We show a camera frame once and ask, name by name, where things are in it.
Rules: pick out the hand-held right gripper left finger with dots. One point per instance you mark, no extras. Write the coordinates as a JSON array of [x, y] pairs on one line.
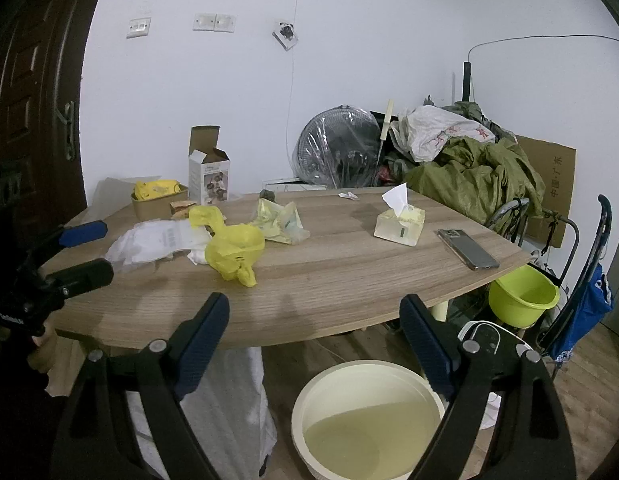
[[204, 345]]

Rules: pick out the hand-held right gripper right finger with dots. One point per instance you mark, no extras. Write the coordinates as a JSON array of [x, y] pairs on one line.
[[429, 355]]

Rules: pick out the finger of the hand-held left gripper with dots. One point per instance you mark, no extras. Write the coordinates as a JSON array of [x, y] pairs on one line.
[[86, 275], [84, 232]]

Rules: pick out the white printed plastic packet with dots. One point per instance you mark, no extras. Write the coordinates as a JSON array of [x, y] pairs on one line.
[[154, 245]]

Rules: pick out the cream plastic waste bin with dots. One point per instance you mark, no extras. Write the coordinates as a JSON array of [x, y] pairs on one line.
[[369, 420]]

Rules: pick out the yellow plastic bag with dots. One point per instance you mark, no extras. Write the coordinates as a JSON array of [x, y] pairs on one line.
[[232, 250]]

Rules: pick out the pale yellow wrapper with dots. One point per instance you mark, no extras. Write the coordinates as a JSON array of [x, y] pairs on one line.
[[279, 220]]

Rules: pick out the person's left hand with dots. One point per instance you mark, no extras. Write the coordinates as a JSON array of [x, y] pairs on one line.
[[41, 355]]

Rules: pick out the white kitchen appliance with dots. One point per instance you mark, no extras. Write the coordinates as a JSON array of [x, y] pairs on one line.
[[484, 337]]

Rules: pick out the white sack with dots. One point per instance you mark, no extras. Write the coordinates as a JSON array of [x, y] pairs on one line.
[[229, 410]]

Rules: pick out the brown paper bowl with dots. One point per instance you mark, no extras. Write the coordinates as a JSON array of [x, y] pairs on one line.
[[154, 206]]

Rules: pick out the green plastic basin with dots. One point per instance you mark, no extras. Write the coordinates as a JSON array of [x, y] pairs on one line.
[[522, 300]]

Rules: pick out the grey smartphone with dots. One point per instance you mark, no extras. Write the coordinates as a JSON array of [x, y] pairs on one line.
[[467, 249]]

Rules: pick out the pale yellow tissue pack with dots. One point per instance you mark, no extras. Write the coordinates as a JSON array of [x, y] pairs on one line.
[[399, 222]]

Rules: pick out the white open carton box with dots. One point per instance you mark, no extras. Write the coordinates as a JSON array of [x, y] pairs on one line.
[[209, 170]]

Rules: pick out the dark brown wooden door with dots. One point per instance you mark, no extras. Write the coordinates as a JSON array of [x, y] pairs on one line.
[[34, 85]]

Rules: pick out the small dark green figurine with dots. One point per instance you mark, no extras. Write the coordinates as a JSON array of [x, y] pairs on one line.
[[267, 193]]

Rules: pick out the blue shopping trolley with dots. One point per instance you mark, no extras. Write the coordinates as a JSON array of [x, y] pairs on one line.
[[584, 290]]

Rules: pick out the small white wrapper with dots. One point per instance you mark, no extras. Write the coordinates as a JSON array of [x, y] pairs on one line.
[[348, 195]]

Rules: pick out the flat white box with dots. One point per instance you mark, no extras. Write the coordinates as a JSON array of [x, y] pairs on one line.
[[294, 186]]

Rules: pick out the olive green cloth pile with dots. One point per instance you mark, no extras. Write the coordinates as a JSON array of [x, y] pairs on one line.
[[479, 175]]

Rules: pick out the brown cardboard box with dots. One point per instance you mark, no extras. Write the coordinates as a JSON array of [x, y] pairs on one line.
[[552, 180]]

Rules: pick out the white printed plastic bag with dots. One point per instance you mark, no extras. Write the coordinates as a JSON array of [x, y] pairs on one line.
[[434, 130]]

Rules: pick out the plastic-wrapped electric fan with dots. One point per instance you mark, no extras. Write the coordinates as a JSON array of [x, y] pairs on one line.
[[337, 147]]

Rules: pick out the cream plastic stick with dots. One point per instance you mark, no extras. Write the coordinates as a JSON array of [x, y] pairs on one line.
[[387, 120]]

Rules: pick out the black upright pole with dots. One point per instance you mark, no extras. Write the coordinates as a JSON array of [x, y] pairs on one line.
[[467, 80]]

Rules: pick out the metal folding chair frame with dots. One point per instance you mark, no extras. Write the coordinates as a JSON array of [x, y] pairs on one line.
[[512, 212]]

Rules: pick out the single white wall switch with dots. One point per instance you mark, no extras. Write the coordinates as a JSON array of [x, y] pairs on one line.
[[139, 25]]

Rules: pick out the double white wall switch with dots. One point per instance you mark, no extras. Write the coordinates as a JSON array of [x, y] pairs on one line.
[[214, 21]]

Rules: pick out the broken wall socket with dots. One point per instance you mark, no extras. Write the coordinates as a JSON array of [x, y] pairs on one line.
[[285, 34]]

